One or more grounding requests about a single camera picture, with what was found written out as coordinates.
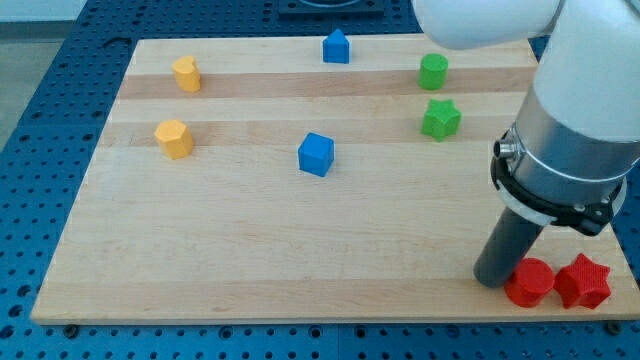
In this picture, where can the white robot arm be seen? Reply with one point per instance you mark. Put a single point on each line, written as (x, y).
(576, 136)

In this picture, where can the blue cube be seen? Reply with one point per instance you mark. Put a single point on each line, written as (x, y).
(316, 154)

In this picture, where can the wooden board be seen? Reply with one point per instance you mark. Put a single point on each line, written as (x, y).
(236, 233)

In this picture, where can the blue house-shaped block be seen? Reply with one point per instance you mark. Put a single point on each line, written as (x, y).
(336, 48)

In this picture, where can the green star block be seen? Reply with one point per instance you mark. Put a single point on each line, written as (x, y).
(441, 119)

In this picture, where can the yellow hexagon block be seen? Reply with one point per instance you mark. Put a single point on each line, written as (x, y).
(174, 139)

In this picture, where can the green cylinder block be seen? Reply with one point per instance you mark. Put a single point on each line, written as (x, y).
(433, 71)

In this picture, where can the yellow heart block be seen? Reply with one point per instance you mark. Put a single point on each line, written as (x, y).
(186, 73)

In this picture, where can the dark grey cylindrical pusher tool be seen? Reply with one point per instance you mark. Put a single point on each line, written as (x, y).
(511, 239)

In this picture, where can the red cylinder block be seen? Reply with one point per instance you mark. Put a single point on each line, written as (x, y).
(531, 281)

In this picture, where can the red star block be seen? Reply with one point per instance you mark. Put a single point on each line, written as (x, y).
(583, 283)

